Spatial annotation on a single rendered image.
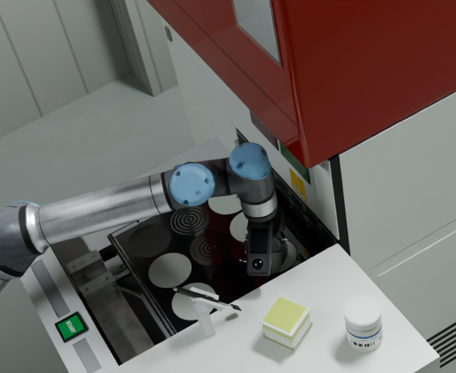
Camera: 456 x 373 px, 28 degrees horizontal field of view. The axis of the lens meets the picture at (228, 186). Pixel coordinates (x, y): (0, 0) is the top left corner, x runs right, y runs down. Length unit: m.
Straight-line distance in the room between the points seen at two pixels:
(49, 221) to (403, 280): 0.91
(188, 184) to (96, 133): 2.23
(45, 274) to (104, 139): 1.77
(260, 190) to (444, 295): 0.77
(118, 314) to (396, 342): 0.63
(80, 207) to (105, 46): 2.31
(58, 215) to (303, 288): 0.54
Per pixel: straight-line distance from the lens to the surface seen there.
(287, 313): 1.83
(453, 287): 2.44
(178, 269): 2.12
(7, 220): 1.78
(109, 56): 4.04
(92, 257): 2.19
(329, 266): 1.98
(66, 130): 3.95
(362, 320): 1.78
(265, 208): 1.87
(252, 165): 1.78
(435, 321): 2.50
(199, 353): 1.90
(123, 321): 2.09
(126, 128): 3.86
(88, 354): 1.97
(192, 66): 2.40
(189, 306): 2.05
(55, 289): 2.10
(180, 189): 1.67
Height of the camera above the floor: 2.52
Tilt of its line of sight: 46 degrees down
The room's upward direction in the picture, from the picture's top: 14 degrees counter-clockwise
